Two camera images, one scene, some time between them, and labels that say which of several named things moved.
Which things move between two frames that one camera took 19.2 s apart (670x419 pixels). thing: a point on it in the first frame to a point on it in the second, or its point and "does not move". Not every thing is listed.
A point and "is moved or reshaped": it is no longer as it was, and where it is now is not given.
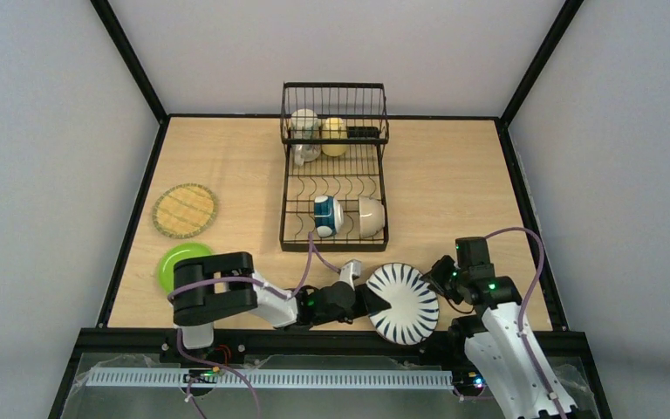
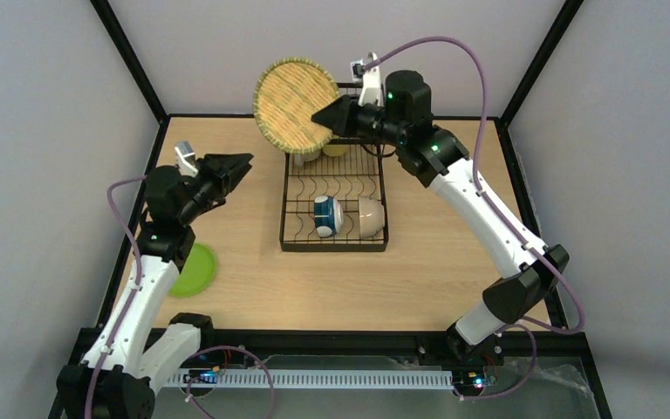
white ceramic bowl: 372,216 does not move
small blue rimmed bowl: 328,216 does not move
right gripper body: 440,276 to 356,117
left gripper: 360,299 to 211,177
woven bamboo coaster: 185,210 is moved or reshaped
